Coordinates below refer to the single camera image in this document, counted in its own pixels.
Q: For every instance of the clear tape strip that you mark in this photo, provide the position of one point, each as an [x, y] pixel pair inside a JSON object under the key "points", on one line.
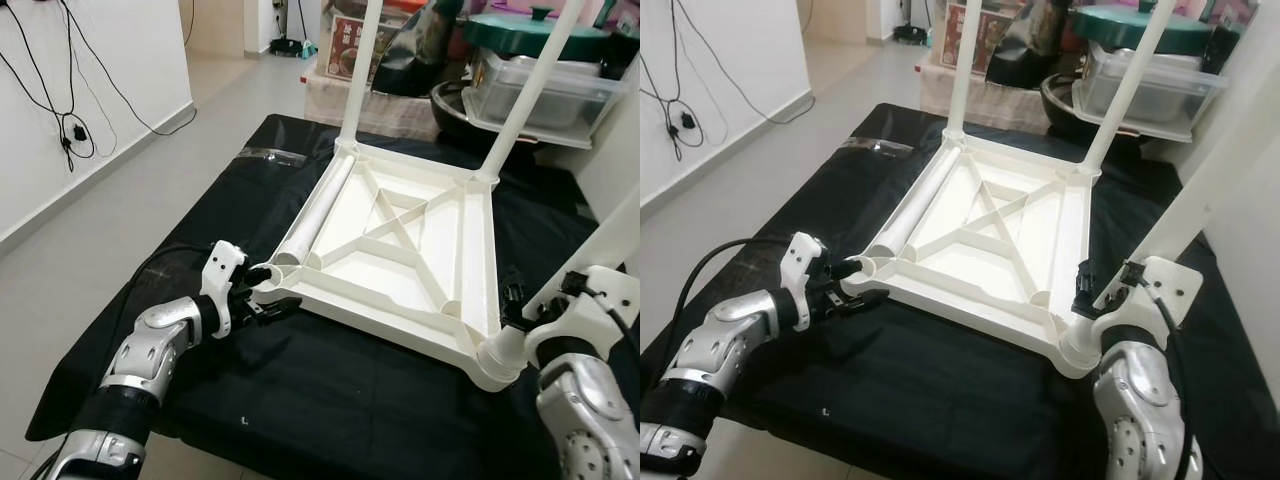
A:
{"points": [[270, 155], [880, 145]]}

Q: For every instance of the green pot lid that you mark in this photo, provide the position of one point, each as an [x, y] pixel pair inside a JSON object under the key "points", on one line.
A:
{"points": [[500, 35], [1110, 30]]}

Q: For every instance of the white plastic table top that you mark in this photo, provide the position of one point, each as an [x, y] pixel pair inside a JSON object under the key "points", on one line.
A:
{"points": [[430, 300], [1010, 280]]}

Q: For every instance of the light wooden door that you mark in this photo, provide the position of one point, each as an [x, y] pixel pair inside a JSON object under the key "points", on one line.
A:
{"points": [[835, 20], [215, 25]]}

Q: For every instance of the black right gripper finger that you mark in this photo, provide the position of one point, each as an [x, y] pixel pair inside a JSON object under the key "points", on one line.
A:
{"points": [[1087, 288], [514, 297]]}

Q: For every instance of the black wok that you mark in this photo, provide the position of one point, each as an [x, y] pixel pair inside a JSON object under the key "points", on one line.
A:
{"points": [[450, 115], [1055, 105]]}

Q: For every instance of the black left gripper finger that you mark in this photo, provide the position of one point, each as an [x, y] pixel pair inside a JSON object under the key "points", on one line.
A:
{"points": [[278, 308], [851, 269], [263, 272], [865, 299]]}

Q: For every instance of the clear plastic bin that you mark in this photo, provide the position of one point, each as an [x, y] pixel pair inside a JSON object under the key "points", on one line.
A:
{"points": [[1180, 100], [590, 100]]}

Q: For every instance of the black plug adapter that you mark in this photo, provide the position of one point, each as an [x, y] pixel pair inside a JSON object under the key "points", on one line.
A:
{"points": [[78, 130], [687, 120]]}

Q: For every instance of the dark picture frame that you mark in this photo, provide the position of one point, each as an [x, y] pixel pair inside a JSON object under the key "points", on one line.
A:
{"points": [[620, 20], [1225, 30]]}

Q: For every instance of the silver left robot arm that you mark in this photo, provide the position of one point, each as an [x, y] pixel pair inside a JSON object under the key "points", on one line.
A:
{"points": [[140, 350], [720, 340]]}

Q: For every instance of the beige woven mat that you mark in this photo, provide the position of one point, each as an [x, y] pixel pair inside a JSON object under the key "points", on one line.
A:
{"points": [[1000, 105], [400, 115]]}

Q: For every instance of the black shiny bag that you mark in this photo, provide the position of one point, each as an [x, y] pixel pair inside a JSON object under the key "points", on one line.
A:
{"points": [[1030, 50], [420, 55]]}

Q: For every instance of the black table cloth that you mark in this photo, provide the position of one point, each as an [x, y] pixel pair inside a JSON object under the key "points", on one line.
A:
{"points": [[900, 400], [300, 400]]}

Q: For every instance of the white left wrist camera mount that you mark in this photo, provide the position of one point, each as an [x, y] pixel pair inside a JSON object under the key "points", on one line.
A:
{"points": [[805, 255], [222, 262]]}

